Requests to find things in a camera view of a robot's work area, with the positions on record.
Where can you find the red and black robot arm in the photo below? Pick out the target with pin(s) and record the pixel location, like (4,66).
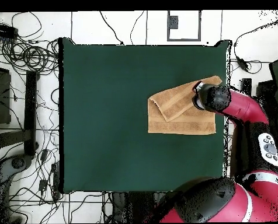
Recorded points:
(241,107)

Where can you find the small grey box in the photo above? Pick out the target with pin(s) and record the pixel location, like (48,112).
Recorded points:
(173,23)

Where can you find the dark green table cloth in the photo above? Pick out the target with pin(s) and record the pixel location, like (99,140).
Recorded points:
(106,81)

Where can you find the black stand base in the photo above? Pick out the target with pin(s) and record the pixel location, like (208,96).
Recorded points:
(30,105)
(246,85)

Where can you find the black box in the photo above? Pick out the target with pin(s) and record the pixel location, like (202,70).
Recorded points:
(2,98)
(267,89)

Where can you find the black power strip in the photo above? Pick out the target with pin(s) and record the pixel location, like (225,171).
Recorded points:
(3,30)

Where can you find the office chair base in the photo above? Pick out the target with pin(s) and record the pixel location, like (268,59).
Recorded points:
(17,163)

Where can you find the grey square floor frame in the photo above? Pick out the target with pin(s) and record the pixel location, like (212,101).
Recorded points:
(183,39)

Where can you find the small black power adapter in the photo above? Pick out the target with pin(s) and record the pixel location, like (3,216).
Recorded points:
(42,184)
(44,155)

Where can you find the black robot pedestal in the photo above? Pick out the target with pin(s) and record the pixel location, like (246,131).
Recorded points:
(134,207)

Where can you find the tan terry towel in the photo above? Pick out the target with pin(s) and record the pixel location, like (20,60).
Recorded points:
(176,123)

